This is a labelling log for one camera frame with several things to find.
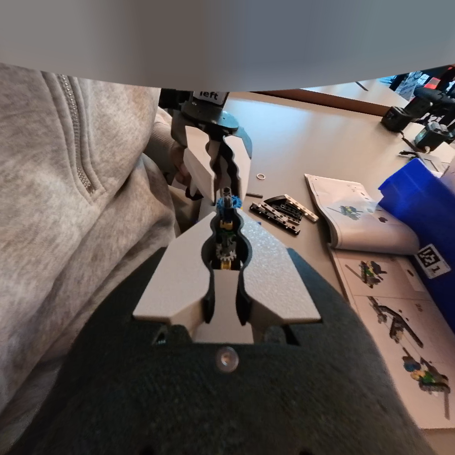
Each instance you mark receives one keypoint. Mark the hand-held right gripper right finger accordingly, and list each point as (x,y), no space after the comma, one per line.
(273,273)

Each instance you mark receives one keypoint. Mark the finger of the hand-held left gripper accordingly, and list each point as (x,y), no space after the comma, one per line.
(199,167)
(243,170)

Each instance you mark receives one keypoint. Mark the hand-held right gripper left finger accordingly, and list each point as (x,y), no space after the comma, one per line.
(174,277)

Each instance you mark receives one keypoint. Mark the blue gear lego assembly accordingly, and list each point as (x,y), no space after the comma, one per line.
(227,227)

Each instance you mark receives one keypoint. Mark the person's left forearm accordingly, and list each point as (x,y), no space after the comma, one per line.
(158,135)

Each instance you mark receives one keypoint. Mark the pile of dark lego beams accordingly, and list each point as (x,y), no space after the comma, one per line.
(280,217)

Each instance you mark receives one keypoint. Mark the white long lego beam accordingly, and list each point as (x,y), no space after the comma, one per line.
(311,215)

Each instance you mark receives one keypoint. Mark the lego instruction booklet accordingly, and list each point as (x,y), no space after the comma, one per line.
(373,284)

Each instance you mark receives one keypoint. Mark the person's left hand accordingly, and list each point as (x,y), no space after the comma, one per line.
(177,167)

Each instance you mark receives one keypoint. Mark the person's grey zip hoodie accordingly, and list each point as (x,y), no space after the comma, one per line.
(53,177)

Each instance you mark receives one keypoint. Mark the blue storage bin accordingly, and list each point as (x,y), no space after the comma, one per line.
(419,206)

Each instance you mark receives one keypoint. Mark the black box device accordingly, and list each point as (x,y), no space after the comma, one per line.
(396,119)

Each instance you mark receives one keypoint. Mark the black green device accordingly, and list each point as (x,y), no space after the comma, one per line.
(432,137)

